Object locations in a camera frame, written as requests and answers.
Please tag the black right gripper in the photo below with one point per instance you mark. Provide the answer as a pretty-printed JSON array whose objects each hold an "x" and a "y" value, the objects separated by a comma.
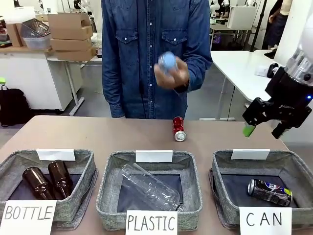
[{"x": 291, "y": 105}]

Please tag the black crushed soda can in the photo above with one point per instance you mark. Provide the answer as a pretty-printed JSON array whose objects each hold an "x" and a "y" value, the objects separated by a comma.
[{"x": 269, "y": 192}]

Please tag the plastic bottle with blue cap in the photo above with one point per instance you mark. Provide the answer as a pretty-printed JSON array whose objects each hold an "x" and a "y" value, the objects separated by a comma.
[{"x": 168, "y": 61}]

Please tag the clear plastic bottle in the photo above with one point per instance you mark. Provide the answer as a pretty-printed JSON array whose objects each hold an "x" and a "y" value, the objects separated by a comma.
[{"x": 149, "y": 188}]

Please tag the brown glass bottle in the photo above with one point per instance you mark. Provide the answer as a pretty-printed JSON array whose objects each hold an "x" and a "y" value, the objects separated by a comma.
[
  {"x": 36, "y": 182},
  {"x": 60, "y": 178}
]

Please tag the person's right forearm denim sleeve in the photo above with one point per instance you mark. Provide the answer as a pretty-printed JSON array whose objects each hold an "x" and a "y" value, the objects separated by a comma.
[{"x": 113, "y": 93}]

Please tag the person's left forearm denim sleeve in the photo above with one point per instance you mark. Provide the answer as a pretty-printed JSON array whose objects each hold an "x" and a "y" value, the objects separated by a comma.
[{"x": 199, "y": 71}]

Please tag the grey fabric basket can label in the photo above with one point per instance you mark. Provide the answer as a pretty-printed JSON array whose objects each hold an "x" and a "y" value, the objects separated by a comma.
[{"x": 300, "y": 176}]

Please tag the red crushed soda can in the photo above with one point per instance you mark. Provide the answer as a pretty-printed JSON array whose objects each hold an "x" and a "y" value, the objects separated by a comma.
[{"x": 179, "y": 129}]

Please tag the white paper sign CAN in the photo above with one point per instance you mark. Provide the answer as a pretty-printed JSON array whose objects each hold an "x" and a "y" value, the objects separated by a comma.
[{"x": 265, "y": 220}]

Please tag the grey fabric basket plastic label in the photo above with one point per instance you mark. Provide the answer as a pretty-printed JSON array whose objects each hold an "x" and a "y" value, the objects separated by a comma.
[{"x": 112, "y": 171}]

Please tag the grey fabric basket bottle label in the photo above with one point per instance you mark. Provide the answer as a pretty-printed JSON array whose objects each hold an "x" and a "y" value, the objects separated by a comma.
[{"x": 80, "y": 186}]

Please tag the black mesh basket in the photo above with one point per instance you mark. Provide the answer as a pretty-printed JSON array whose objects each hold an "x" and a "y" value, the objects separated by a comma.
[{"x": 35, "y": 28}]

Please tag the person's left hand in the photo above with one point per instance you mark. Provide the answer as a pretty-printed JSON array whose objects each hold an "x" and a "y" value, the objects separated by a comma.
[{"x": 174, "y": 79}]

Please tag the blank white card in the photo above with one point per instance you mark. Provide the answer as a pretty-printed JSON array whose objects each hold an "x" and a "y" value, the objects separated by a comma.
[
  {"x": 250, "y": 154},
  {"x": 154, "y": 156},
  {"x": 55, "y": 154}
]

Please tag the small black device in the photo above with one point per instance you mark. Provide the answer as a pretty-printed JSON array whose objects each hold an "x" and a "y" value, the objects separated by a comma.
[{"x": 273, "y": 71}]

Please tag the small white device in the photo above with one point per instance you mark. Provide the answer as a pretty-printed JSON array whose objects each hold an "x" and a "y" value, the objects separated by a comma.
[{"x": 261, "y": 70}]

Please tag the large white table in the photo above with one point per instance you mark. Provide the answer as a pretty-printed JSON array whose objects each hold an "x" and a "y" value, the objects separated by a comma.
[{"x": 239, "y": 68}]

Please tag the black tripod pole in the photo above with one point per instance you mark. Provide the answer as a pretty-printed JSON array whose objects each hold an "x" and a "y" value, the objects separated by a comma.
[{"x": 258, "y": 24}]

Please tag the background person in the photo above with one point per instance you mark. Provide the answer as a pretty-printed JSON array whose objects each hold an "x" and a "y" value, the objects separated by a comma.
[{"x": 278, "y": 24}]

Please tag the white box in background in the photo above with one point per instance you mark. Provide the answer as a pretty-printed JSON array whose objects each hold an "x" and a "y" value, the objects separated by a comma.
[{"x": 240, "y": 17}]

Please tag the background white robot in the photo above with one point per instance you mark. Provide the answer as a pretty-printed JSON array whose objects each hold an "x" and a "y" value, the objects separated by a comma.
[
  {"x": 82, "y": 4},
  {"x": 218, "y": 6}
]

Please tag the white paper sign PLASTIC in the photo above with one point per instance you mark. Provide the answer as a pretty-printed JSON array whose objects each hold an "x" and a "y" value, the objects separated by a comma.
[{"x": 151, "y": 222}]

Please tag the person's torso denim shirt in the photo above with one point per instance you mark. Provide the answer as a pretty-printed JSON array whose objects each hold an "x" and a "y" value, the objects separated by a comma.
[{"x": 137, "y": 36}]

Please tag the dark bottle on background table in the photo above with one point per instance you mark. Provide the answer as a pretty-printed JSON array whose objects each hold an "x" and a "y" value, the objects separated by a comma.
[{"x": 98, "y": 52}]

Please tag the white table with metal legs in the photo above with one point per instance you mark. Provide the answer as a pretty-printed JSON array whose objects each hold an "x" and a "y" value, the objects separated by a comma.
[{"x": 73, "y": 80}]

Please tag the flat cardboard box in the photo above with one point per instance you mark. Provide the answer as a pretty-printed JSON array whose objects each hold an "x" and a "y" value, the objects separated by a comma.
[
  {"x": 75, "y": 54},
  {"x": 71, "y": 33},
  {"x": 71, "y": 44}
]

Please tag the open cardboard box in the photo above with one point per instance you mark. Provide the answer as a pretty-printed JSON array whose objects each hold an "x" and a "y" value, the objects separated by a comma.
[{"x": 68, "y": 19}]

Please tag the white cabinet with wooden top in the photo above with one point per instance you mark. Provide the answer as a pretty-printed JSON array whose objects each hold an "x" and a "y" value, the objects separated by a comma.
[{"x": 44, "y": 78}]

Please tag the clear plastic storage bin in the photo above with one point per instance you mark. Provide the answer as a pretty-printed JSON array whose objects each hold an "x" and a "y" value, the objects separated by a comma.
[{"x": 36, "y": 42}]

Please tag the black backpack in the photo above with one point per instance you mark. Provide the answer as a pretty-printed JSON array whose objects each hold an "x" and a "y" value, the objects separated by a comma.
[{"x": 12, "y": 105}]

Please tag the white paper sign BOTTLE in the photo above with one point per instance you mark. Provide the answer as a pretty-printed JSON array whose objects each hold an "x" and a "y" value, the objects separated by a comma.
[{"x": 27, "y": 218}]

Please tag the small brown cardboard box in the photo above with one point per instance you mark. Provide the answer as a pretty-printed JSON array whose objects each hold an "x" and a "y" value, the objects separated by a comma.
[{"x": 14, "y": 35}]

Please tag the small green object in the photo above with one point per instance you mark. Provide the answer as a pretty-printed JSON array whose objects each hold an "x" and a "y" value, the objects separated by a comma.
[{"x": 2, "y": 80}]

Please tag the white foam block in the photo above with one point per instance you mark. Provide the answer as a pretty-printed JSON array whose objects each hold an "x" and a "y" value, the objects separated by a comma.
[{"x": 19, "y": 14}]

